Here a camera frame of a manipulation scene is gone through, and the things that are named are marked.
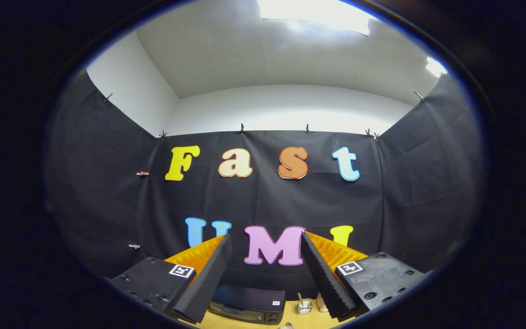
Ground large ceiling light panel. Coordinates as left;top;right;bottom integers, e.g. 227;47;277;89
258;0;373;36

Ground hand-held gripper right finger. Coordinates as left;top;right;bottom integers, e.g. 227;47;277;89
300;231;428;322

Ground small ceiling light panel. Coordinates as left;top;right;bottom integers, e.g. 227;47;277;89
425;56;448;78

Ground row of black clips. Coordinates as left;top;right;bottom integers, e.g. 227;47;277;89
103;91;426;141

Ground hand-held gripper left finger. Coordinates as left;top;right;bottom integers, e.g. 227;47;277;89
108;234;232;325

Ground black toaster oven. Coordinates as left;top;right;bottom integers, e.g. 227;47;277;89
208;284;286;325

